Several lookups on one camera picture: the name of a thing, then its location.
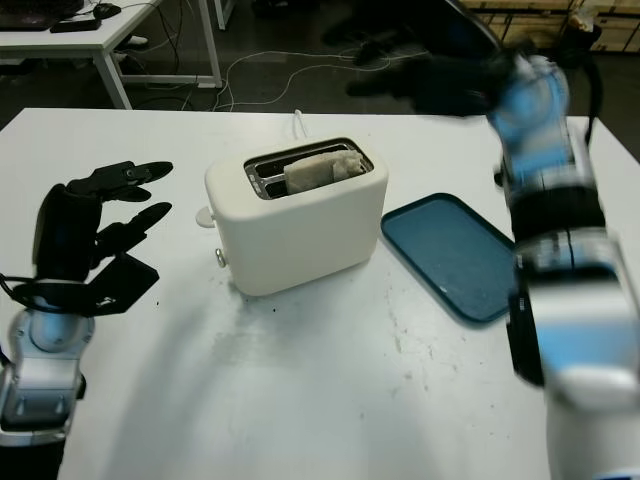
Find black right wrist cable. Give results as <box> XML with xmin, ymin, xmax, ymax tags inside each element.
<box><xmin>582</xmin><ymin>52</ymin><xmax>605</xmax><ymax>144</ymax></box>

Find white floor cable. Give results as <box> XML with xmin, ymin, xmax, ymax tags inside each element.
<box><xmin>212</xmin><ymin>39</ymin><xmax>401</xmax><ymax>114</ymax></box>

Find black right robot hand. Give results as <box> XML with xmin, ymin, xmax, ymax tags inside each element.
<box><xmin>319</xmin><ymin>17</ymin><xmax>509</xmax><ymax>120</ymax></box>

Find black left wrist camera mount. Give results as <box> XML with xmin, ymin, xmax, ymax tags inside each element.
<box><xmin>12</xmin><ymin>249</ymin><xmax>160</xmax><ymax>317</ymax></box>

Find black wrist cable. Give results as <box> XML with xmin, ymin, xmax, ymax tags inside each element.
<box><xmin>0</xmin><ymin>272</ymin><xmax>31</xmax><ymax>366</ymax></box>
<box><xmin>582</xmin><ymin>52</ymin><xmax>605</xmax><ymax>144</ymax></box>

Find pale bread slice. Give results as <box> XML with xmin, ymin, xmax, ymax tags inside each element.
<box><xmin>283</xmin><ymin>152</ymin><xmax>366</xmax><ymax>196</ymax></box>

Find white toaster power cord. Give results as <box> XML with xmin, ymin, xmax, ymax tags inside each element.
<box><xmin>291</xmin><ymin>108</ymin><xmax>311</xmax><ymax>142</ymax></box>

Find blue rectangular tray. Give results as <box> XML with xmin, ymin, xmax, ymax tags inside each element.
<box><xmin>380</xmin><ymin>193</ymin><xmax>519</xmax><ymax>329</ymax></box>

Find cream white two-slot toaster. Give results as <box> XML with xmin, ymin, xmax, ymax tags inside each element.
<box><xmin>193</xmin><ymin>134</ymin><xmax>390</xmax><ymax>297</ymax></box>

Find black laptop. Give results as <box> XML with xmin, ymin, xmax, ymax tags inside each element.
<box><xmin>0</xmin><ymin>0</ymin><xmax>84</xmax><ymax>32</ymax></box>

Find black waste bin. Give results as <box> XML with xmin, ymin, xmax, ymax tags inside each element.
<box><xmin>562</xmin><ymin>12</ymin><xmax>604</xmax><ymax>69</ymax></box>

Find white office desk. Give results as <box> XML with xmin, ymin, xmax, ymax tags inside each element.
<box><xmin>0</xmin><ymin>0</ymin><xmax>224</xmax><ymax>110</ymax></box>

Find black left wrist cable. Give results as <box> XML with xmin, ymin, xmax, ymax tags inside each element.
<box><xmin>0</xmin><ymin>272</ymin><xmax>31</xmax><ymax>366</ymax></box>

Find light wooden shipping crate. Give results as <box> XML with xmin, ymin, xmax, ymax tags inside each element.
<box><xmin>459</xmin><ymin>0</ymin><xmax>574</xmax><ymax>50</ymax></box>
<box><xmin>594</xmin><ymin>0</ymin><xmax>640</xmax><ymax>54</ymax></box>

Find flat black phone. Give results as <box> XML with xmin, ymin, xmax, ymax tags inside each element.
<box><xmin>49</xmin><ymin>18</ymin><xmax>101</xmax><ymax>34</ymax></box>

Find white metal table leg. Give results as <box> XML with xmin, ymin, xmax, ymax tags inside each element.
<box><xmin>213</xmin><ymin>0</ymin><xmax>236</xmax><ymax>31</ymax></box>

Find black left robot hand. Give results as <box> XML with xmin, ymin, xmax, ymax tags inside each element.
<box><xmin>32</xmin><ymin>159</ymin><xmax>175</xmax><ymax>282</ymax></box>

